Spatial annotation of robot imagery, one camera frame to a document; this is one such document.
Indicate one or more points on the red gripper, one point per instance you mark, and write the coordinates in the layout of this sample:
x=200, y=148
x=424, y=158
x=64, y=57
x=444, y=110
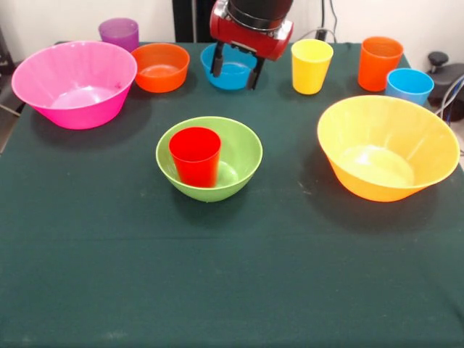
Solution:
x=246, y=40

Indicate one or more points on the orange plastic bowl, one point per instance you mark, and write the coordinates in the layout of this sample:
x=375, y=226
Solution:
x=161, y=69

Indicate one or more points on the green plastic bowl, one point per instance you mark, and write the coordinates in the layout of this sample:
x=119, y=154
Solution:
x=239, y=163

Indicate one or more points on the red plastic cup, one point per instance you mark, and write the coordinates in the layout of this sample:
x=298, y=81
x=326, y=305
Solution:
x=195, y=170

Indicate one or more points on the yellow plastic bowl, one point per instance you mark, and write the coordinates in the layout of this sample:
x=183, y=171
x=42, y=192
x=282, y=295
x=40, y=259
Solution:
x=384, y=127

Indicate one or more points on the blue plastic bowl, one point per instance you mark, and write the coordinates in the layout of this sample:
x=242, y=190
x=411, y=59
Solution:
x=233, y=78

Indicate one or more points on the yellow plastic cup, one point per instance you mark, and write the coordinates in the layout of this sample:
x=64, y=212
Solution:
x=311, y=72

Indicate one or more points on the purple plastic cup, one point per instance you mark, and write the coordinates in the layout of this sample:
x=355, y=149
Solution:
x=119, y=34

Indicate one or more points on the orange plastic cup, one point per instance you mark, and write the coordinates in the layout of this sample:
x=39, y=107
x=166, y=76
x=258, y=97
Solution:
x=377, y=69

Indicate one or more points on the pink plastic bowl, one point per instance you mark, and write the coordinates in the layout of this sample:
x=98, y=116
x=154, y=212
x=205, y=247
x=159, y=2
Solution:
x=72, y=72

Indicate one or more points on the blue plastic cup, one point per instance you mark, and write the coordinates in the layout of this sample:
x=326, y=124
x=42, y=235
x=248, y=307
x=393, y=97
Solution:
x=409, y=88

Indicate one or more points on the dark green tablecloth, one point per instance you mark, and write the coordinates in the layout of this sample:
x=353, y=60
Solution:
x=217, y=253

